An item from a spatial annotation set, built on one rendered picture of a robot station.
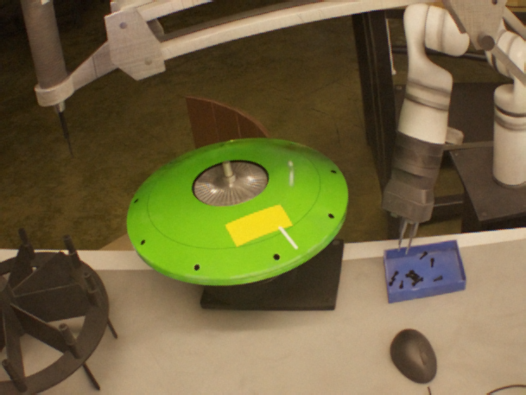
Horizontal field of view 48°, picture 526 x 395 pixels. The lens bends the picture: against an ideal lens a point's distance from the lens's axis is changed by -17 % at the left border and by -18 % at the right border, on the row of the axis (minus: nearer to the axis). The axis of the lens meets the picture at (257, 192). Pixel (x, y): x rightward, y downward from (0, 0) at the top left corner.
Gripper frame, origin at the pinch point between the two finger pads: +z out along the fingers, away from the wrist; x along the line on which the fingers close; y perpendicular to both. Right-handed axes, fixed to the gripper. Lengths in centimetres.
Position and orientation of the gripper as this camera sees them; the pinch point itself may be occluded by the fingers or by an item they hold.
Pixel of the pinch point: (402, 251)
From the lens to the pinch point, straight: 102.3
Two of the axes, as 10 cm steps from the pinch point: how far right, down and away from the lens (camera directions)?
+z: -1.8, 9.5, 2.6
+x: 7.4, 3.1, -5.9
